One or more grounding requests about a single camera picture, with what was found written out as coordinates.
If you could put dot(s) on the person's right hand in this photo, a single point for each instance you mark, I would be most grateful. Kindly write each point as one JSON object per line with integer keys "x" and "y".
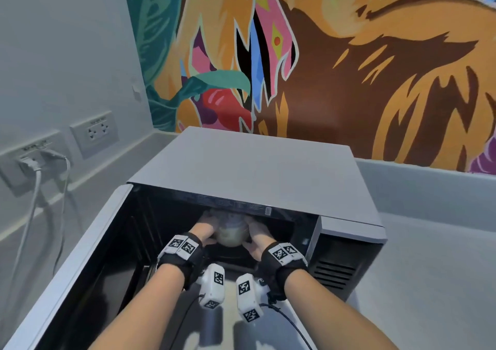
{"x": 260, "y": 239}

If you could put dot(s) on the person's left hand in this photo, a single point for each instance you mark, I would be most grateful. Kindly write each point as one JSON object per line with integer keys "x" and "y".
{"x": 202, "y": 229}

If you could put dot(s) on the person's right thumb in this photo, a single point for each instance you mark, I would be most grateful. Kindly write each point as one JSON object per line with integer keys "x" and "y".
{"x": 248, "y": 247}

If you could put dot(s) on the person's left thumb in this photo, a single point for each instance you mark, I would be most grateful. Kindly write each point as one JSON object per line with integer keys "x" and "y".
{"x": 211, "y": 241}

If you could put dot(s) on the pale round covered bowl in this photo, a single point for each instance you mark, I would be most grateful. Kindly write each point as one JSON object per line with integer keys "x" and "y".
{"x": 231, "y": 231}

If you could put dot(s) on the person's right forearm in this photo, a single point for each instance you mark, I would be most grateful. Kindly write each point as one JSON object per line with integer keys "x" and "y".
{"x": 329, "y": 315}

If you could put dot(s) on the person's left forearm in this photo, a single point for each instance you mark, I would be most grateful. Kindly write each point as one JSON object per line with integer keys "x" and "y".
{"x": 143, "y": 311}

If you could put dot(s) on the dark glass microwave turntable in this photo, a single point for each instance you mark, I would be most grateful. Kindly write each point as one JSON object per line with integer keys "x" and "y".
{"x": 232, "y": 253}

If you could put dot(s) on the grey microwave oven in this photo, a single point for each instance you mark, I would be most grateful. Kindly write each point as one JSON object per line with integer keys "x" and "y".
{"x": 252, "y": 167}

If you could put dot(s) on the grey microwave door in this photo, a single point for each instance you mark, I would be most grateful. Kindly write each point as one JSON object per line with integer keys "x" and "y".
{"x": 73, "y": 268}

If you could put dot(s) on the grey power plug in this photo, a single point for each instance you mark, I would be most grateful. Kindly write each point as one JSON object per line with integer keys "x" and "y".
{"x": 54, "y": 156}

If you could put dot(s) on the white power plug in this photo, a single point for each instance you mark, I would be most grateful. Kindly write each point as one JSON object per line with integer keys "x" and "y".
{"x": 29, "y": 164}

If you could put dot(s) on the white wrist camera with markers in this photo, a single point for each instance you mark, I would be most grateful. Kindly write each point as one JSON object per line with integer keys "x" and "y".
{"x": 248, "y": 297}
{"x": 213, "y": 285}

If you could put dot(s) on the grey empty wall socket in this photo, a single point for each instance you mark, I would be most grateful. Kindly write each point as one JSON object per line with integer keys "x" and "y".
{"x": 95, "y": 133}

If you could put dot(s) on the small white wall fitting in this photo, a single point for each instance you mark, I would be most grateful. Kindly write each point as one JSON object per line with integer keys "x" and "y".
{"x": 136, "y": 92}

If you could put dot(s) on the grey wall socket with plugs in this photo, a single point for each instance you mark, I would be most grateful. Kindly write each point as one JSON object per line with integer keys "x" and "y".
{"x": 23, "y": 156}

